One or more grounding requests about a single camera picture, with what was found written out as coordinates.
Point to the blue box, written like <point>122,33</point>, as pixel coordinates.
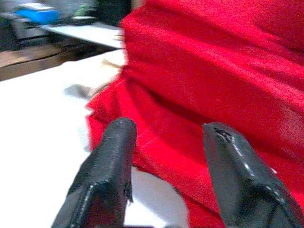
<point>38,14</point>

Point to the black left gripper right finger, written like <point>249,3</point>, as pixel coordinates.
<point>242,180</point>

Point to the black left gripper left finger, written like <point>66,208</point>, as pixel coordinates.
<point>104,171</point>

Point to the red shirt white trim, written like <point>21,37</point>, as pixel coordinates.
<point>202,71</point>

